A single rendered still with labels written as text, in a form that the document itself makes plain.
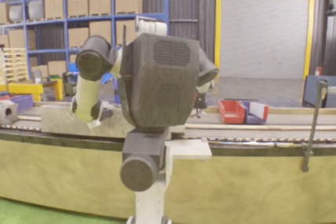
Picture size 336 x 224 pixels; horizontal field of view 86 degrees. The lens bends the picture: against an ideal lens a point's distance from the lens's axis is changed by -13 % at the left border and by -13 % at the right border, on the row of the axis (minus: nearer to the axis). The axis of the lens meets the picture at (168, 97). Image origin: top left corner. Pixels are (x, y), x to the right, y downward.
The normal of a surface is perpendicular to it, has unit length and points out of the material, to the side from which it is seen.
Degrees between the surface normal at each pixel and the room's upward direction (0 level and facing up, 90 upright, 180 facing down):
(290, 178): 92
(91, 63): 113
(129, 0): 90
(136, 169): 78
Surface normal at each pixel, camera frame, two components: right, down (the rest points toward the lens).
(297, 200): -0.10, 0.22
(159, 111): 0.40, 0.29
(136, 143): -0.07, -0.69
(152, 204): -0.11, -0.14
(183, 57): 0.42, 0.03
